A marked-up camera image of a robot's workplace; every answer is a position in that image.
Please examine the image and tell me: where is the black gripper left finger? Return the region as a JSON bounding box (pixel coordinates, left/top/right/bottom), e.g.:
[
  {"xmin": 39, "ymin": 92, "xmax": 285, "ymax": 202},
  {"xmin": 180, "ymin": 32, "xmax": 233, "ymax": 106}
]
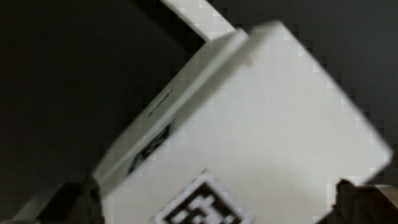
[{"xmin": 11, "ymin": 177, "xmax": 105, "ymax": 224}]

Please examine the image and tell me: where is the white L-shaped obstacle fence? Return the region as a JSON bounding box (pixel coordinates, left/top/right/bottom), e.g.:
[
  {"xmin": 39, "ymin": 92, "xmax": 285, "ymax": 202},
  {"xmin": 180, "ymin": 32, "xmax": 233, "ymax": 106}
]
[{"xmin": 160, "ymin": 0, "xmax": 235, "ymax": 41}]

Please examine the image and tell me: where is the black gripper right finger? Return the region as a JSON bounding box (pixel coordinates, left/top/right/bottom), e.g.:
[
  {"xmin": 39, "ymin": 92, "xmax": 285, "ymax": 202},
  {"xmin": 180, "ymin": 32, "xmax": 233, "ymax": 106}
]
[{"xmin": 334, "ymin": 180, "xmax": 398, "ymax": 224}]

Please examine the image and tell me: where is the white cabinet top block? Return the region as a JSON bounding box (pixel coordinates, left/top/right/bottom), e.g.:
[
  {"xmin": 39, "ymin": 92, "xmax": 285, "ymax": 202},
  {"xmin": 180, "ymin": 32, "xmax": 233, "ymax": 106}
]
[{"xmin": 94, "ymin": 22, "xmax": 393, "ymax": 224}]

